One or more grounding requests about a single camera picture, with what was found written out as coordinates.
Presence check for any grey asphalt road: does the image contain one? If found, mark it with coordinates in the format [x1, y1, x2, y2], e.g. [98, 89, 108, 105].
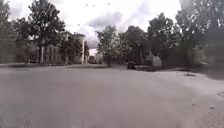
[0, 64, 224, 128]

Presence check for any pale building with windows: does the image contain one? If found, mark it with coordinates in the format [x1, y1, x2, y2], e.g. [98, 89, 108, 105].
[29, 32, 88, 65]

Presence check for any group of dark trees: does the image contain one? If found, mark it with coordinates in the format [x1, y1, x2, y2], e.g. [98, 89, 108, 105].
[119, 0, 224, 71]

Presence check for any tall dark tree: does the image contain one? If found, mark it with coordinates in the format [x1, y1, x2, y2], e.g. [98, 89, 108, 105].
[14, 0, 66, 65]

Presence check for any dark vehicle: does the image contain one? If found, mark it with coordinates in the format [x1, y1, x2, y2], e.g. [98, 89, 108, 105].
[126, 60, 138, 71]

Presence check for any dark tree beside building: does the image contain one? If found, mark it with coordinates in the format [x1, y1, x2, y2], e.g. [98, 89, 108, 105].
[59, 33, 90, 65]

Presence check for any small leafy tree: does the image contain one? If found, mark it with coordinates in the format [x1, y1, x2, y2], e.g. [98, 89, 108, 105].
[95, 24, 122, 67]

